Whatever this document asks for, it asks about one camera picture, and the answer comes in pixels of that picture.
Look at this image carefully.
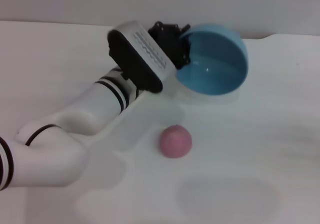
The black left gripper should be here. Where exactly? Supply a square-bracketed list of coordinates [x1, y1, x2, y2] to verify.
[147, 21, 193, 70]

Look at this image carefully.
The black left camera cable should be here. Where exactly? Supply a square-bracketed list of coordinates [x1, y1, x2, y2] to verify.
[24, 124, 62, 146]

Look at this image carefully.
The pink peach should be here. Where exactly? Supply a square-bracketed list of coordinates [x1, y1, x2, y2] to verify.
[159, 124, 193, 159]

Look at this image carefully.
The blue bowl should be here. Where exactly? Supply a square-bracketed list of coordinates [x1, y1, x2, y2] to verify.
[176, 23, 250, 97]

